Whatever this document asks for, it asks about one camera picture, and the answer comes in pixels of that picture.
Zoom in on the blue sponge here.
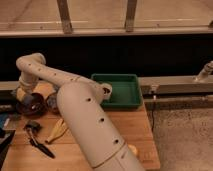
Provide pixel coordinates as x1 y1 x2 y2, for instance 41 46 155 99
22 94 35 106

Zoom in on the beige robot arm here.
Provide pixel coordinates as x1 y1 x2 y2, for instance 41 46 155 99
16 53 145 171

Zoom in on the purple bowl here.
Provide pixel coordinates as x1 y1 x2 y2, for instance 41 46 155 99
16 93 45 116

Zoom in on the red bowl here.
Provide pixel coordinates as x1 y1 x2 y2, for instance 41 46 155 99
45 93 59 114

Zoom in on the yellow banana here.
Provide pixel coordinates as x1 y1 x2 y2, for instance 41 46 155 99
45 119 67 144

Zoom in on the white paper cup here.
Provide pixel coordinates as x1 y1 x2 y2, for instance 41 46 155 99
101 83 112 100

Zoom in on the green plastic tray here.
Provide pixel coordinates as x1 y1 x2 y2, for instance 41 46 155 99
91 73 142 109

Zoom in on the orange yellow apple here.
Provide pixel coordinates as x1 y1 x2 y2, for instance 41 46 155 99
128 144 139 157

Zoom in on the metal faucet fixture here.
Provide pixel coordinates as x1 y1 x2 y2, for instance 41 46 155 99
195 61 213 82

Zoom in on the black handled tool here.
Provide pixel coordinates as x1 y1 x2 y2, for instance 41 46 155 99
24 120 55 158

